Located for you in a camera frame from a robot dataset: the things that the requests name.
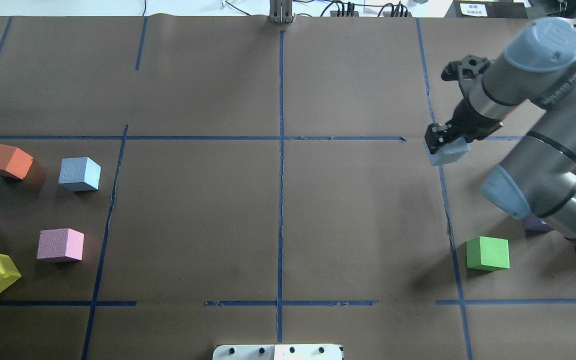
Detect black box with label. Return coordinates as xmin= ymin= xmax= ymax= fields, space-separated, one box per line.
xmin=444 ymin=0 xmax=528 ymax=19

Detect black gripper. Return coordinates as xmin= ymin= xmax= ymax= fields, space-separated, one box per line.
xmin=424 ymin=55 xmax=502 ymax=155

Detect light blue foam block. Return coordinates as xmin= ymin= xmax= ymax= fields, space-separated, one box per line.
xmin=425 ymin=137 xmax=471 ymax=166
xmin=58 ymin=157 xmax=102 ymax=192

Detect green foam block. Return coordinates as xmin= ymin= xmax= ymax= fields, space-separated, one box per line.
xmin=465 ymin=236 xmax=511 ymax=272

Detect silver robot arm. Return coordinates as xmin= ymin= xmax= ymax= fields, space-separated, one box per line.
xmin=424 ymin=17 xmax=576 ymax=246

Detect purple foam block right side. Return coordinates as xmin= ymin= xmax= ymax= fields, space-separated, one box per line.
xmin=522 ymin=214 xmax=554 ymax=233

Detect white camera stand base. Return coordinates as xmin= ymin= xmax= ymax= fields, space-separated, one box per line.
xmin=212 ymin=342 xmax=345 ymax=360

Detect pink foam block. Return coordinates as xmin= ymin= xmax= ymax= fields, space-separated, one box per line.
xmin=36 ymin=228 xmax=85 ymax=263

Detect orange foam block left side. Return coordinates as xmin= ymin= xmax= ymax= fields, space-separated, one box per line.
xmin=0 ymin=144 xmax=34 ymax=181

